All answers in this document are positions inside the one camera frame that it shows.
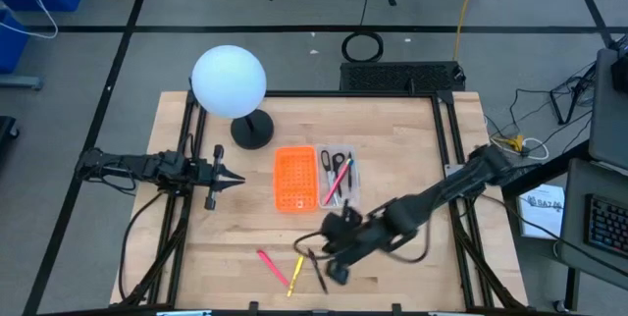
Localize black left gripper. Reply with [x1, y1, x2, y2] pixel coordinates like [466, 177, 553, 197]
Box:
[188, 143, 246, 212]

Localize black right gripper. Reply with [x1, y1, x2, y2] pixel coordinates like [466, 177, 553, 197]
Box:
[292, 197, 379, 287]

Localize yellow highlighter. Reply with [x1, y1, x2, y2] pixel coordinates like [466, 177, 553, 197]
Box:
[286, 254, 306, 298]

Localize pink highlighter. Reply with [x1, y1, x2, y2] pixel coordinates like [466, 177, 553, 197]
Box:
[255, 248, 290, 289]

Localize black-handled scissors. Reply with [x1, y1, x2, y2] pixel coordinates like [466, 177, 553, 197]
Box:
[320, 148, 347, 208]

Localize pink pencil yellow eraser cap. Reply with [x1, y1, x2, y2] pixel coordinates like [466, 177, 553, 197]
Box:
[323, 157, 354, 206]

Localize clear plastic supply box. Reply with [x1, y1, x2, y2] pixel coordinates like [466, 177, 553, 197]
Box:
[315, 143, 362, 210]

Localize black box device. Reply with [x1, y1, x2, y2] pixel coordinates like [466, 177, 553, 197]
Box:
[609, 34, 628, 94]

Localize orange plastic basket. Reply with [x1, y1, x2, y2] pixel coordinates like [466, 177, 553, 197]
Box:
[273, 145, 320, 214]

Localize white globe lamp black base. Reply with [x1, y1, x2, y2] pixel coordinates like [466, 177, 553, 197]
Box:
[189, 44, 275, 151]

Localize black perforated computer case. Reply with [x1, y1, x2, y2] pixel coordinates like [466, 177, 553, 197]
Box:
[339, 60, 466, 94]

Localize black rounded object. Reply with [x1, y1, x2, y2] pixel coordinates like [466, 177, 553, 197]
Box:
[0, 115, 21, 160]

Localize grey flat bar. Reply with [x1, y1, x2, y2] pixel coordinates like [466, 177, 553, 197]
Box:
[0, 75, 43, 91]

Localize white printed paper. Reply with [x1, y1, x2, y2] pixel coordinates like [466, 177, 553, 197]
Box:
[518, 183, 566, 240]

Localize grey keyboard desk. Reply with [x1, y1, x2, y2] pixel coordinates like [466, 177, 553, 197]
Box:
[553, 157, 628, 278]

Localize black folding stand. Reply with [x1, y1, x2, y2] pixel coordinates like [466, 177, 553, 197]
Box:
[549, 60, 598, 126]

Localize black keyboard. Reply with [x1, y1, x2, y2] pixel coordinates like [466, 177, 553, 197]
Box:
[583, 194, 628, 261]

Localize grey desk top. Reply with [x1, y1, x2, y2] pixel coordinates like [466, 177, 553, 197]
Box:
[587, 48, 628, 170]

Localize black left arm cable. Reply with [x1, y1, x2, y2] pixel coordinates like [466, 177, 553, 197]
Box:
[117, 190, 171, 302]

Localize coiled black cable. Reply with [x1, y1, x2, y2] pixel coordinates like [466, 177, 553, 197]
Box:
[340, 0, 386, 65]

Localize black floor cable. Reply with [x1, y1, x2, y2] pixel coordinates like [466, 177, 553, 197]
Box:
[509, 207, 628, 281]

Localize white cable loop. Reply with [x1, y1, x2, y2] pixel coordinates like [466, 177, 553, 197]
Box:
[519, 136, 550, 162]

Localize yellow cable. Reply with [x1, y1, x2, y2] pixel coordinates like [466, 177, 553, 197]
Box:
[452, 0, 485, 62]

